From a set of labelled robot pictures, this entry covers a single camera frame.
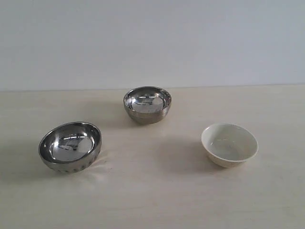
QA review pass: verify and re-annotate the smooth steel bowl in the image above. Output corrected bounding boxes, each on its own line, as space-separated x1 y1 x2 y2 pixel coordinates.
123 86 172 125

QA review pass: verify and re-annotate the white ceramic bowl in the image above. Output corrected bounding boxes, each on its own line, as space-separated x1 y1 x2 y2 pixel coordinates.
201 123 258 168

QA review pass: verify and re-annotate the dimpled steel bowl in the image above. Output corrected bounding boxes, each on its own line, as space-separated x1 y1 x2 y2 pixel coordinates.
38 122 102 174

